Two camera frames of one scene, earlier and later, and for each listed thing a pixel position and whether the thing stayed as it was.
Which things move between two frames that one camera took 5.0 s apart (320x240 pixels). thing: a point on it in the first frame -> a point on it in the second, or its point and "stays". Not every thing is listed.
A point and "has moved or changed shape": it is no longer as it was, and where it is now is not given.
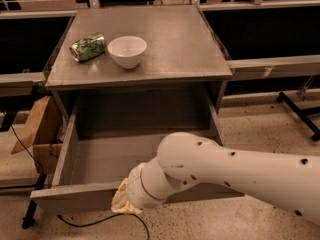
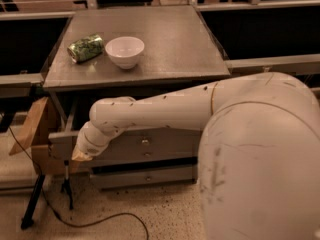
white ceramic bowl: x=127 y=50 stays
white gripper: x=134 y=188 -> x=89 y=147
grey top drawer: x=113 y=131 has moved or changed shape
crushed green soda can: x=88 y=47 stays
